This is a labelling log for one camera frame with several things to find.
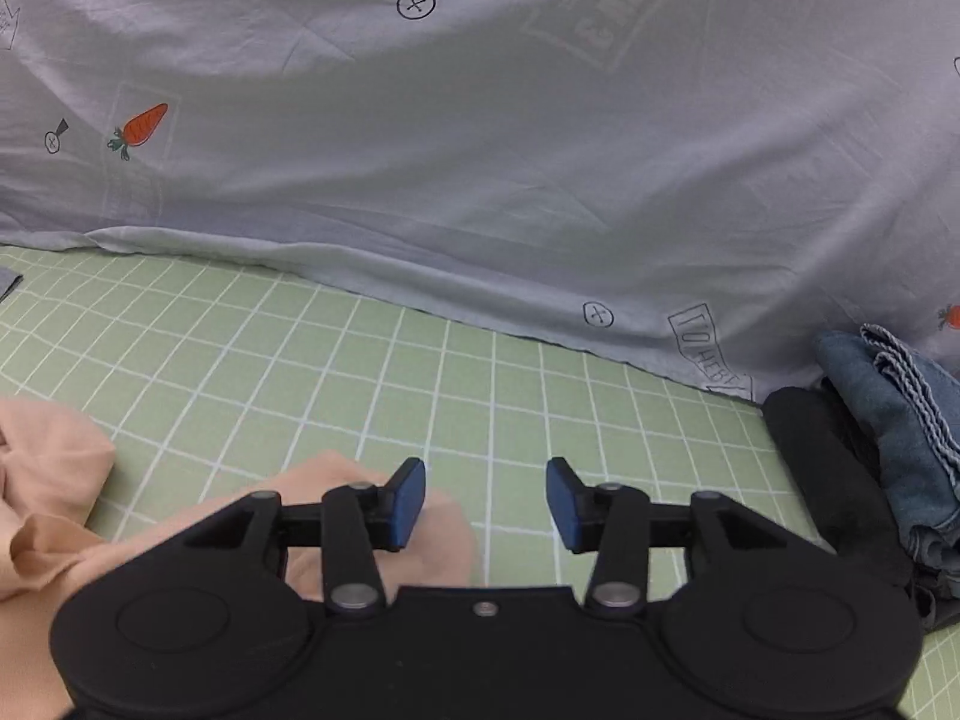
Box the folded black garment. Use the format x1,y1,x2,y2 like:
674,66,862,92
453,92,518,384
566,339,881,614
761,386,960,631

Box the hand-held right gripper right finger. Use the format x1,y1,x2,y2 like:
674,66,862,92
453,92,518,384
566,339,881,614
546,456,837,620

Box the beige long-sleeved top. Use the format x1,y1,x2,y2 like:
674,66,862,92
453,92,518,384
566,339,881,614
0,394,477,720

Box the carrot print grey sheet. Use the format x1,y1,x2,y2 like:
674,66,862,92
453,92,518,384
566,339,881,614
0,0,960,406

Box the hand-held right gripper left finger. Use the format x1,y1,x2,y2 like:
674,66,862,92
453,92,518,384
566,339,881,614
184,457,428,620

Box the green grid bed sheet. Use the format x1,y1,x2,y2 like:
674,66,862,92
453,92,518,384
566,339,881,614
0,244,960,720

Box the folded blue jeans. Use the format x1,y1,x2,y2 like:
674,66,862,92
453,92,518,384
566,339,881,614
816,324,960,563

